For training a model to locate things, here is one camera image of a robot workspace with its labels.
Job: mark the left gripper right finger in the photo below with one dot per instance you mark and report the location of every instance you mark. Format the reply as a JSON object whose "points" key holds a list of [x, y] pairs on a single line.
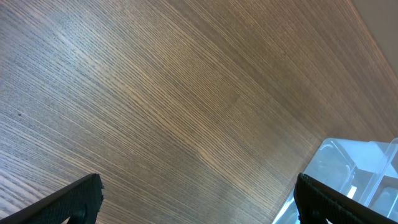
{"points": [[317, 203]]}

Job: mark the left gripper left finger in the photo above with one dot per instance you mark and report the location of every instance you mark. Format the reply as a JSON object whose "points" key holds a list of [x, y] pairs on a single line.
{"points": [[79, 202]]}

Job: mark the left clear plastic container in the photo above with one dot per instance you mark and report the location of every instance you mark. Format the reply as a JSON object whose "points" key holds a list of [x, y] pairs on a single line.
{"points": [[365, 172]]}

